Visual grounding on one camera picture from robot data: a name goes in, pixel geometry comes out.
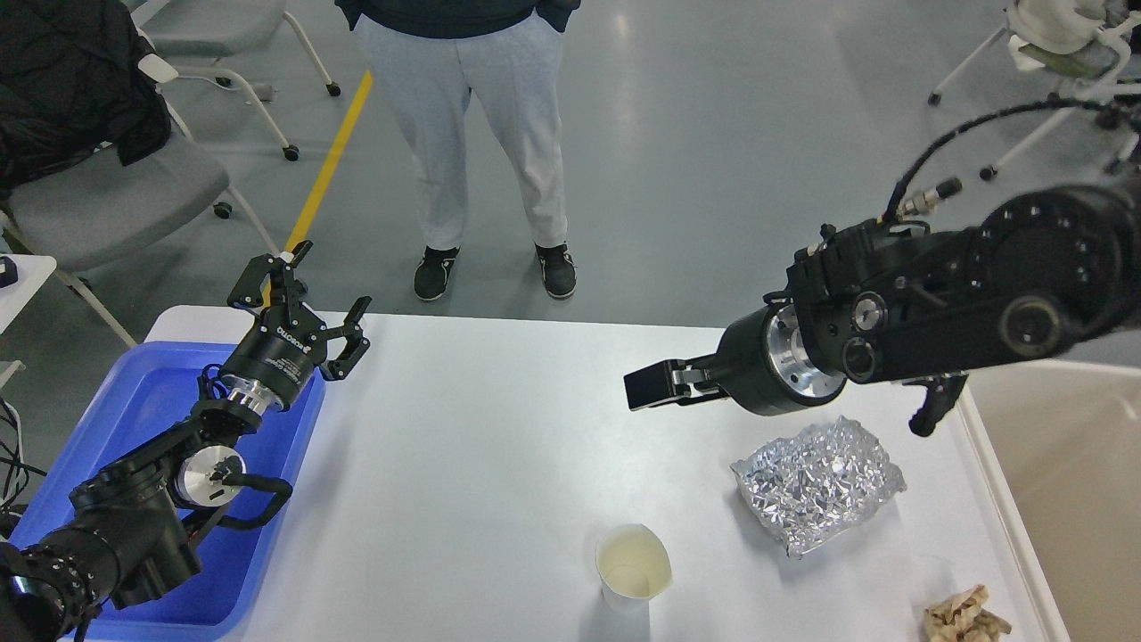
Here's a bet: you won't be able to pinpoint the blue plastic bin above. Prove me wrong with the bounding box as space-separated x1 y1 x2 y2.
3 340 346 641

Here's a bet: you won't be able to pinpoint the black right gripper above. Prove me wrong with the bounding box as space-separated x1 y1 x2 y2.
623 303 847 417

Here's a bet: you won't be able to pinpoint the person in grey sweatpants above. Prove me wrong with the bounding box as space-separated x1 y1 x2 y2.
335 0 582 302

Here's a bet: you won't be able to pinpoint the beige plastic bin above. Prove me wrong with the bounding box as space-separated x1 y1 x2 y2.
968 360 1140 641

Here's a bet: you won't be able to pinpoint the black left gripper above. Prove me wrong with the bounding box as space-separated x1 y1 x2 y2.
221 239 372 412

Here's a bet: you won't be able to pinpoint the crumpled aluminium foil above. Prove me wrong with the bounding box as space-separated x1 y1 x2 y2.
729 416 907 558

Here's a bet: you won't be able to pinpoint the grey office chair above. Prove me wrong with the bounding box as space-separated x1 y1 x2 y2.
3 115 281 347

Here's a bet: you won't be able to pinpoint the white paper cup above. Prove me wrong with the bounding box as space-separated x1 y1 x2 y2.
594 523 674 613

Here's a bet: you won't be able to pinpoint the white chair with clothes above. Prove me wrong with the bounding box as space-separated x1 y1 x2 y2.
926 1 1138 129

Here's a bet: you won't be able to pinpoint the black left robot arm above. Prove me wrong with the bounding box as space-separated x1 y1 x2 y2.
3 239 371 641

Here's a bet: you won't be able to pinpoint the black cables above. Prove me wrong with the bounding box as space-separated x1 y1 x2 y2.
0 396 47 536

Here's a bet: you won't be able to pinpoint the black jacket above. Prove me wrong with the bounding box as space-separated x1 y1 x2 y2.
1 1 172 190

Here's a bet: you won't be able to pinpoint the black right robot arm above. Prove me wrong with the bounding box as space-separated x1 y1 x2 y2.
624 98 1140 436

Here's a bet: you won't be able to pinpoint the white side table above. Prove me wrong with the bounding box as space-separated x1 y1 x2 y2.
1 253 57 333

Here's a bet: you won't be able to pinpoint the white chair with grey seat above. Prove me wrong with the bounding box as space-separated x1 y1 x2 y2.
139 1 341 162

